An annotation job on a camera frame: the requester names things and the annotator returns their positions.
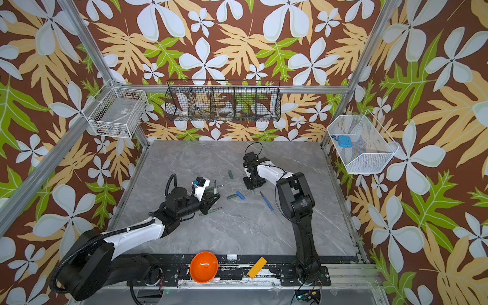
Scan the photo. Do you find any white wire basket left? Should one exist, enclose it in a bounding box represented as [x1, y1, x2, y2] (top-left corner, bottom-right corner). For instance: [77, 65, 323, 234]
[85, 84, 148, 139]

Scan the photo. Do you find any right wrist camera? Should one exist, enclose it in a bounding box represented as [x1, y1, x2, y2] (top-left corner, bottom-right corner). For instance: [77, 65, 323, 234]
[243, 152, 259, 167]

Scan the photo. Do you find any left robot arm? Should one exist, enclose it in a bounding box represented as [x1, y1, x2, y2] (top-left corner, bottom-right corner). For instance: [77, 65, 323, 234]
[49, 187, 221, 301]

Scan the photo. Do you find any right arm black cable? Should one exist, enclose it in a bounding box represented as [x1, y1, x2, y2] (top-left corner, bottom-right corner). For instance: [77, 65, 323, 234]
[244, 142, 264, 157]

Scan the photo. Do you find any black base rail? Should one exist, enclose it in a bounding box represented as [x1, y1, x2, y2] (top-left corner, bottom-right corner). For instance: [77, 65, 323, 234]
[149, 254, 332, 287]

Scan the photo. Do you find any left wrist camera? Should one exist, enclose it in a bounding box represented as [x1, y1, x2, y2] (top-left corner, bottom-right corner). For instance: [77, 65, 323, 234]
[191, 176, 210, 202]

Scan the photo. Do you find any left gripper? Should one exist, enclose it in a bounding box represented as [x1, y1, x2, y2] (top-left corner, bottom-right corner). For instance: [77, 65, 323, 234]
[177, 191, 221, 221]

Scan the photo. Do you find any black wire basket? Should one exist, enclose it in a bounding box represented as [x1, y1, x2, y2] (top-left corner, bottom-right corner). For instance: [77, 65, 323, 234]
[163, 80, 282, 122]

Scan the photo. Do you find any yellow block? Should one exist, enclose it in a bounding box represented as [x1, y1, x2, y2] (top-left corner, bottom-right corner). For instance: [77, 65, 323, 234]
[247, 257, 267, 279]

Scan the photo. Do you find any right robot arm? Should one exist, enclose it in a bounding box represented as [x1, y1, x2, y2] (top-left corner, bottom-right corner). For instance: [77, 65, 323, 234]
[243, 158, 331, 286]

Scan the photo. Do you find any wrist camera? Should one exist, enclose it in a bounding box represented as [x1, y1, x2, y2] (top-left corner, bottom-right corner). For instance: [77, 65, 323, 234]
[243, 152, 259, 167]
[191, 176, 210, 202]

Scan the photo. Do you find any white wire basket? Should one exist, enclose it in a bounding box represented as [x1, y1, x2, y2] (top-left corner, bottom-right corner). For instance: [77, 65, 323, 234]
[85, 84, 148, 139]
[327, 111, 400, 175]

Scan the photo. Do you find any blue object in basket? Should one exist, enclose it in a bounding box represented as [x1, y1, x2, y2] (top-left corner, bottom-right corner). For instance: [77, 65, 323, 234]
[332, 135, 353, 149]

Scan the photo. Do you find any white wire basket right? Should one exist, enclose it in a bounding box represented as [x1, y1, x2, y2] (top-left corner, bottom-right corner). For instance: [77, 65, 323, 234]
[327, 111, 400, 175]

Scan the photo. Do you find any orange bowl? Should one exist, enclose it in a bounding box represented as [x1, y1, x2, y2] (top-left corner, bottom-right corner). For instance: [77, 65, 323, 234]
[189, 252, 219, 284]

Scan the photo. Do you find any blue pen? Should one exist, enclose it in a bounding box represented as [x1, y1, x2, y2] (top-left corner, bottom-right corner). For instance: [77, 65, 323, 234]
[260, 191, 274, 212]

